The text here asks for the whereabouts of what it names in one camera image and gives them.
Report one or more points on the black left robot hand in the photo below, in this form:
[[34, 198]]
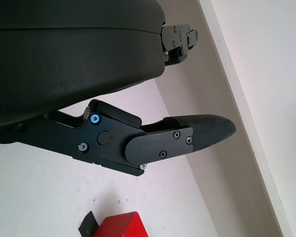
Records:
[[64, 49]]

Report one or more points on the red wooden block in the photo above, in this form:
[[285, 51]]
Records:
[[123, 225]]

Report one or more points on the black tape strip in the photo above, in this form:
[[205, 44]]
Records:
[[87, 224]]

